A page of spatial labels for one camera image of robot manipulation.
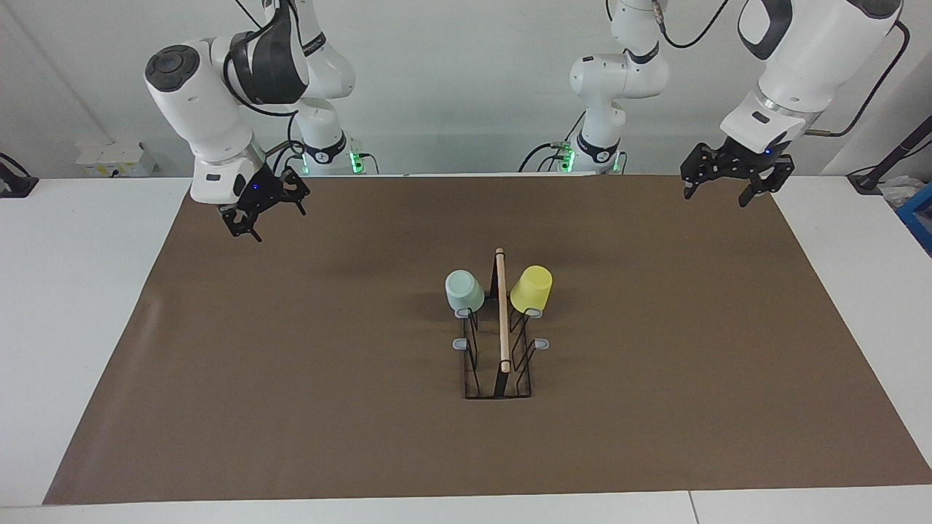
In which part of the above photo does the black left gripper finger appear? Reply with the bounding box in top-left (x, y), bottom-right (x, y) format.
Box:
top-left (738, 156), bottom-right (796, 208)
top-left (681, 143), bottom-right (726, 200)

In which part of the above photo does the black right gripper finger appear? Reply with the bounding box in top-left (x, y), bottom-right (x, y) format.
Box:
top-left (220, 206), bottom-right (264, 244)
top-left (281, 166), bottom-right (312, 218)

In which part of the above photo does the pale green cup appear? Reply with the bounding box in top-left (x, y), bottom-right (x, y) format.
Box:
top-left (445, 270), bottom-right (486, 318)

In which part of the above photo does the yellow cup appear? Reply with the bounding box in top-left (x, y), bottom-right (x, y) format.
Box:
top-left (510, 266), bottom-right (553, 317)

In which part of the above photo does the crumpled clear plastic bag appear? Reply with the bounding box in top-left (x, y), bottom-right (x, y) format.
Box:
top-left (880, 177), bottom-right (924, 210)

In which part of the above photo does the white power socket box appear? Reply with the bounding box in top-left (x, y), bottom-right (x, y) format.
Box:
top-left (76, 140), bottom-right (157, 178)

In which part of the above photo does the blue box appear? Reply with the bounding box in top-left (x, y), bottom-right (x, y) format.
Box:
top-left (896, 182), bottom-right (932, 255)

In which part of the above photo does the brown table mat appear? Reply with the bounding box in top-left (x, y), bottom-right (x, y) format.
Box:
top-left (42, 173), bottom-right (932, 506)

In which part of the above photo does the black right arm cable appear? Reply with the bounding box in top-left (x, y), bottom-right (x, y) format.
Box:
top-left (222, 0), bottom-right (310, 179)

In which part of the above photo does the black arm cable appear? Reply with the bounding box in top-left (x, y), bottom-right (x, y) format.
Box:
top-left (655, 0), bottom-right (912, 139)
top-left (222, 0), bottom-right (310, 179)

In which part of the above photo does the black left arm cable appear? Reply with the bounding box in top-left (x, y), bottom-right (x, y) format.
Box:
top-left (655, 0), bottom-right (912, 139)

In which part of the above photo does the black left base cable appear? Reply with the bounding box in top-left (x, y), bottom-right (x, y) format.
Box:
top-left (518, 109), bottom-right (588, 174)

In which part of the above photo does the black clamp mount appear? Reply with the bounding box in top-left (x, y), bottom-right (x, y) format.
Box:
top-left (0, 151), bottom-right (39, 199)

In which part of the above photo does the black wire cup rack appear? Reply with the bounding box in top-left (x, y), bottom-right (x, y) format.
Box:
top-left (453, 247), bottom-right (550, 400)

